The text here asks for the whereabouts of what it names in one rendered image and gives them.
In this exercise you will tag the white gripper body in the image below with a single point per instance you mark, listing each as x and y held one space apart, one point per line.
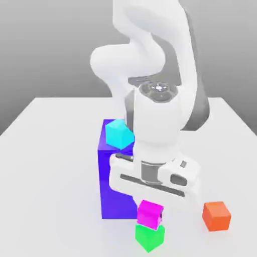
128 170

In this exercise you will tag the small magenta cube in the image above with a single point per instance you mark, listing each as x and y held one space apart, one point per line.
149 214

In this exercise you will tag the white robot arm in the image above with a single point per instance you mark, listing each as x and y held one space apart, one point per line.
154 124

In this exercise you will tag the small cyan cube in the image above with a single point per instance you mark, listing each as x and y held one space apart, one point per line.
118 134

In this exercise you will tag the small green cube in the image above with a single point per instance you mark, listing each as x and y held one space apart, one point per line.
149 238

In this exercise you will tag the small orange cube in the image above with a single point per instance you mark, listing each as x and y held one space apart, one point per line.
216 216

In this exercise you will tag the large blue box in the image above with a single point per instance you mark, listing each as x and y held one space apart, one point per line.
116 202

